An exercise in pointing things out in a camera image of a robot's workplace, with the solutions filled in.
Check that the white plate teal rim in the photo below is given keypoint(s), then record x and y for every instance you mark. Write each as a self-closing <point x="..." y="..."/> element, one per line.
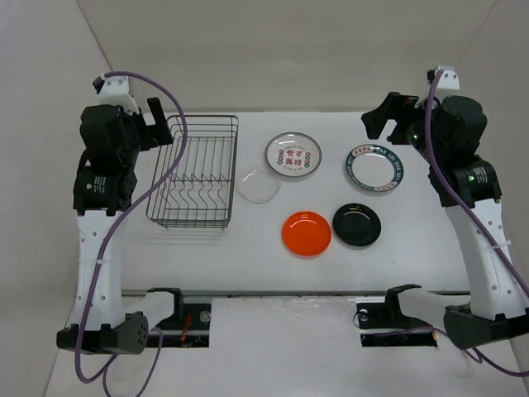
<point x="374" y="168"/>

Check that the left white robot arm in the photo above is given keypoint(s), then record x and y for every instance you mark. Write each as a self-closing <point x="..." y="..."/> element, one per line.
<point x="103" y="188"/>

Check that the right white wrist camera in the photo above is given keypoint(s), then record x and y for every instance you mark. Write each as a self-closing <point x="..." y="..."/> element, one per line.
<point x="449" y="82"/>

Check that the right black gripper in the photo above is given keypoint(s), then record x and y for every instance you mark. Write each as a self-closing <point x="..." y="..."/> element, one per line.
<point x="375" y="119"/>

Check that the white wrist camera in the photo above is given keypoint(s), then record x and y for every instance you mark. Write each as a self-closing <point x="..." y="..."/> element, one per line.
<point x="116" y="91"/>
<point x="449" y="82"/>

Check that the clear glass plate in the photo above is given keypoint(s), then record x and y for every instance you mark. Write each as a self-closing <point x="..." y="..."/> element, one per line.
<point x="257" y="186"/>

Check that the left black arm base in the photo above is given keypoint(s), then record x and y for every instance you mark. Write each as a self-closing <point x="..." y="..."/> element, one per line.
<point x="191" y="330"/>

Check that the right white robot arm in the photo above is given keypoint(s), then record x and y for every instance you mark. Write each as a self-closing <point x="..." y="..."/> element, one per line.
<point x="471" y="197"/>

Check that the orange plate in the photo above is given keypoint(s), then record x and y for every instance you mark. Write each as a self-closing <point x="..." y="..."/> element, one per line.
<point x="306" y="233"/>

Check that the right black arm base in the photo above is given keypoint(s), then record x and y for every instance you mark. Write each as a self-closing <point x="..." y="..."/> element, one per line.
<point x="380" y="327"/>

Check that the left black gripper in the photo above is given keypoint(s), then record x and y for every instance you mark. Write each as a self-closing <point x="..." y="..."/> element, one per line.
<point x="160" y="133"/>

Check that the grey wire dish rack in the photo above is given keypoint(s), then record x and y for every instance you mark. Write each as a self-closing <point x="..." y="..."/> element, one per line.
<point x="200" y="190"/>

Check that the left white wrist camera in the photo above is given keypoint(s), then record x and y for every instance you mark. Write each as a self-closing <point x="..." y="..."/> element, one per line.
<point x="116" y="91"/>

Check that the white plate red characters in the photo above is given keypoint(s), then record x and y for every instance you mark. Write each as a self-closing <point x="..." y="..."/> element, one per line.
<point x="293" y="155"/>

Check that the black plate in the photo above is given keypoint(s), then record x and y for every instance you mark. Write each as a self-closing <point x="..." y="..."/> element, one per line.
<point x="356" y="225"/>

